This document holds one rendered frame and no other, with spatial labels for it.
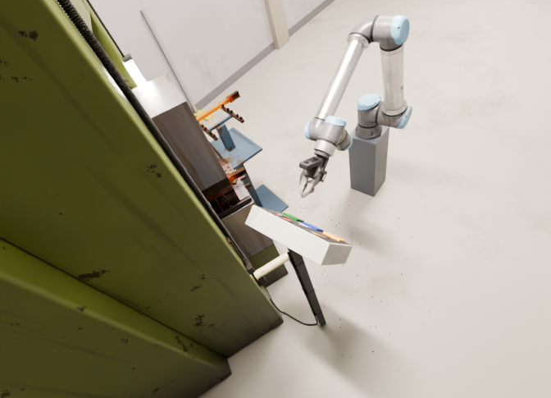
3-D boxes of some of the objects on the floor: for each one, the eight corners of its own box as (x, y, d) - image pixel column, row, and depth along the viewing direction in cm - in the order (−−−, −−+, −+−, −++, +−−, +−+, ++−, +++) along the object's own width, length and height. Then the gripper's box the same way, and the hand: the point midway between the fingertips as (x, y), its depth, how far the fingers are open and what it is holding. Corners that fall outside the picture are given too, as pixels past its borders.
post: (322, 317, 191) (292, 235, 110) (326, 322, 188) (298, 243, 108) (317, 321, 190) (284, 240, 110) (321, 326, 187) (289, 248, 107)
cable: (308, 295, 202) (275, 213, 127) (326, 322, 188) (300, 250, 112) (280, 313, 199) (227, 241, 123) (295, 344, 184) (248, 283, 109)
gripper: (334, 160, 127) (316, 203, 127) (317, 154, 132) (299, 196, 132) (328, 153, 120) (308, 200, 120) (310, 148, 124) (291, 193, 125)
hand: (302, 194), depth 124 cm, fingers closed
